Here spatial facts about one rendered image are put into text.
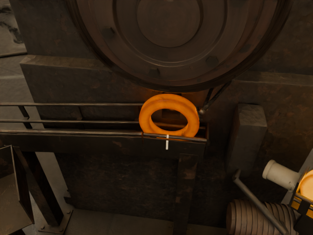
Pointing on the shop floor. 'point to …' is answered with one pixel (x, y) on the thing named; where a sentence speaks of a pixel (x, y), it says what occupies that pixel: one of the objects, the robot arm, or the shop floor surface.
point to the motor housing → (258, 218)
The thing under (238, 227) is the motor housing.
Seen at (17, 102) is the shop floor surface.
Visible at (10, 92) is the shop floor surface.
